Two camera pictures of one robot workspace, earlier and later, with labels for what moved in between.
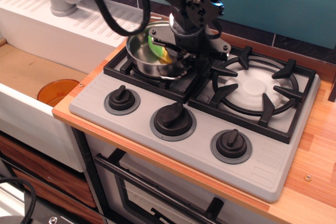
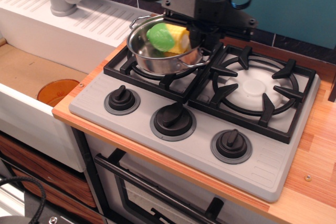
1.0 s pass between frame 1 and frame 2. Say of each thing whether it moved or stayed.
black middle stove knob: stayed
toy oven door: stayed
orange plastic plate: stayed
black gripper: moved
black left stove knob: stayed
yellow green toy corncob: moved
